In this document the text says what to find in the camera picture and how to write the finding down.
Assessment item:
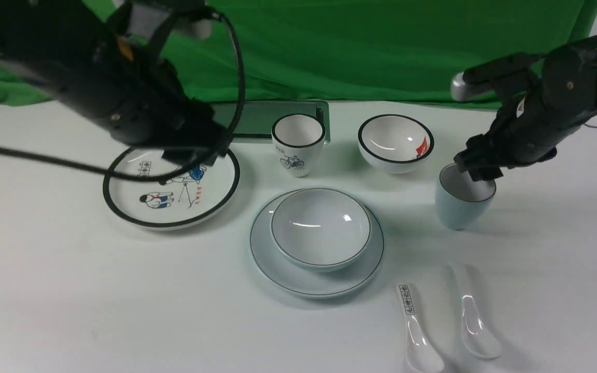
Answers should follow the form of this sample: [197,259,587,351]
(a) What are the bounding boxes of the pale blue large bowl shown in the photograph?
[269,188,372,273]

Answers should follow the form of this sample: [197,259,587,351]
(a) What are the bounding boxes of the green backdrop cloth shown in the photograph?
[0,0,597,111]

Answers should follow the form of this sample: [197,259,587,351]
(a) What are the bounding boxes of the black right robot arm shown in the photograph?
[451,35,597,181]

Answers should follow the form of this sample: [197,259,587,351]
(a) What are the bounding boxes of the black-rimmed white small bowl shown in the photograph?
[358,114,435,175]

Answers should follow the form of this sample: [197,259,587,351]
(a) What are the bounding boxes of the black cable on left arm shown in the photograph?
[0,8,247,184]

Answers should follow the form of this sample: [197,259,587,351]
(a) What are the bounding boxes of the green rectangular tray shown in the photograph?
[234,100,330,144]

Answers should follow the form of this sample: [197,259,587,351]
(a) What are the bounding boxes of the black-rimmed illustrated plate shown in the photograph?
[102,150,241,231]

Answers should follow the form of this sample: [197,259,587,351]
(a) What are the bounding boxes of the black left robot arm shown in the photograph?
[0,1,226,164]

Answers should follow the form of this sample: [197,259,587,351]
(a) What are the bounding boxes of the white spoon with label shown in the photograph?
[395,283,445,372]

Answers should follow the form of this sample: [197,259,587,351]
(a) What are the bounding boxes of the pale blue ceramic cup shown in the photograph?
[434,163,497,231]

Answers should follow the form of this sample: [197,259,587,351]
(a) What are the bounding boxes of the pale blue plain plate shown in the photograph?
[248,189,386,299]

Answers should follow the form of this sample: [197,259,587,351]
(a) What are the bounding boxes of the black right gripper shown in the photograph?
[450,52,597,181]

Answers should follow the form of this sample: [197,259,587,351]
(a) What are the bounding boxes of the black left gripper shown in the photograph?
[109,59,226,166]

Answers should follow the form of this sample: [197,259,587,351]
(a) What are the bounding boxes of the white cup with bicycle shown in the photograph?
[272,113,325,178]

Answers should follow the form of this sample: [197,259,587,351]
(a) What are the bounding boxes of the plain white ceramic spoon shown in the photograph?
[448,264,502,361]

